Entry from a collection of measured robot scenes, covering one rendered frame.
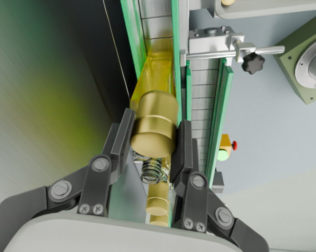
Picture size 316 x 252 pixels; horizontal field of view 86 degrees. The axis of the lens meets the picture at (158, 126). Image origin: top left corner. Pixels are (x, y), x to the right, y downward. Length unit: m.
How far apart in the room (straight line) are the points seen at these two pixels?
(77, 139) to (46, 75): 0.10
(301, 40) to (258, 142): 0.56
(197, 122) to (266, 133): 0.61
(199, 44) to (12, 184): 0.37
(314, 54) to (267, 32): 0.16
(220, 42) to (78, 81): 0.28
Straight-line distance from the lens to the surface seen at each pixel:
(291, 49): 0.73
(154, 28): 0.39
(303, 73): 0.77
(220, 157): 0.69
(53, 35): 0.29
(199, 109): 0.48
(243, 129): 1.00
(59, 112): 0.26
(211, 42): 0.40
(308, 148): 1.26
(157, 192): 0.28
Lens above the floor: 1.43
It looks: 47 degrees down
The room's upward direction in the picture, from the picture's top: 172 degrees counter-clockwise
